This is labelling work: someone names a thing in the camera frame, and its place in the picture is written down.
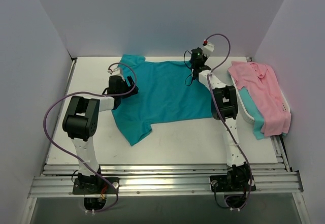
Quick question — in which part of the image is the teal t-shirt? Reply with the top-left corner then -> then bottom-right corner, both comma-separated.
112,55 -> 212,146

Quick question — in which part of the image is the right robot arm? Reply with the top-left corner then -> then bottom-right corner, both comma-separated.
189,47 -> 252,190

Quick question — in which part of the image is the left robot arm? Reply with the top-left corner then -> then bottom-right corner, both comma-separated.
62,73 -> 139,193

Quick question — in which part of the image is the pink polo shirt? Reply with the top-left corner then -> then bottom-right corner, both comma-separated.
229,61 -> 290,137

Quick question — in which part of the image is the light teal shirt in basket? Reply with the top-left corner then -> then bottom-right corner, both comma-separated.
240,86 -> 289,140

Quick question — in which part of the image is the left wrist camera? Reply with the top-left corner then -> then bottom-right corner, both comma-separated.
108,67 -> 124,79

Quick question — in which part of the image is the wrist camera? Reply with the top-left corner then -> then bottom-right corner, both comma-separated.
202,40 -> 215,58
108,67 -> 124,79

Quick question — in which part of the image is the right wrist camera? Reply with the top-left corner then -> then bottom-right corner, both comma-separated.
202,40 -> 215,58

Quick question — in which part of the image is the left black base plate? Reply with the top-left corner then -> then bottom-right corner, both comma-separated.
72,176 -> 120,195

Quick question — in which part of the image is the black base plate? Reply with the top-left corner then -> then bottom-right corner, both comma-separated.
210,174 -> 256,193
72,176 -> 120,195

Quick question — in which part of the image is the aluminium rail frame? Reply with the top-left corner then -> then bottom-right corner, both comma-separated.
29,162 -> 303,198

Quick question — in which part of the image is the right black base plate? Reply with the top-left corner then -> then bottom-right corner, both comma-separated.
210,174 -> 256,193

